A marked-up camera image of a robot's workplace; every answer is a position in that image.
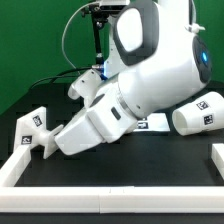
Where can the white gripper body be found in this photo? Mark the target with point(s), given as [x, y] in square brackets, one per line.
[104, 120]

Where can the white lamp base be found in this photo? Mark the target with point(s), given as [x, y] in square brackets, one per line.
[31, 131]

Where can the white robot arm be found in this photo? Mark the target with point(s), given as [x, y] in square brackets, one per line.
[162, 62]

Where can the white lamp shade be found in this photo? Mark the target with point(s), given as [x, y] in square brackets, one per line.
[206, 113]

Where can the white marker sheet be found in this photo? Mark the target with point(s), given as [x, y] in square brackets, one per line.
[155, 122]

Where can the white front fence wall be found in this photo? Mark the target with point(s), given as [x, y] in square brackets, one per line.
[112, 199]

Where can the black camera stand pole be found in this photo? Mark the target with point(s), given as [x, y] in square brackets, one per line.
[98, 19]

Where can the white left fence wall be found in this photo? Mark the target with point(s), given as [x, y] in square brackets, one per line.
[14, 167]

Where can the black camera on stand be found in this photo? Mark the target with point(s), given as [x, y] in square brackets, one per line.
[113, 6]

